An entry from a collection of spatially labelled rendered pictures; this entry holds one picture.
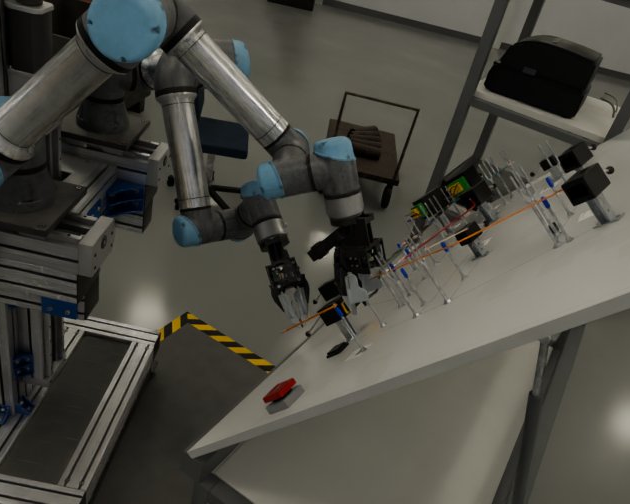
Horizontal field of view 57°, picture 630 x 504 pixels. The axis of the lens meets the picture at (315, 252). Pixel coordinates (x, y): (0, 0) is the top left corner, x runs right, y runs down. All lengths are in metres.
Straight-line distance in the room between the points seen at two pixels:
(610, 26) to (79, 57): 11.85
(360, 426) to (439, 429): 0.22
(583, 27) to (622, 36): 0.74
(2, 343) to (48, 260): 0.59
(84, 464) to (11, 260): 0.81
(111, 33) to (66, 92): 0.15
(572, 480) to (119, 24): 2.54
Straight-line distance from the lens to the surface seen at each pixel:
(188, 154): 1.40
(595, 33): 12.54
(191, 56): 1.21
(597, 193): 1.00
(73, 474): 2.08
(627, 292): 0.73
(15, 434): 2.20
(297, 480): 1.40
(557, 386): 1.62
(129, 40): 1.06
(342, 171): 1.12
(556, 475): 2.91
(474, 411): 1.72
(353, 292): 1.20
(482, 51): 1.97
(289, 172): 1.13
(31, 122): 1.20
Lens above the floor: 1.91
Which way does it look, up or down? 32 degrees down
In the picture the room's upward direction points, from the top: 15 degrees clockwise
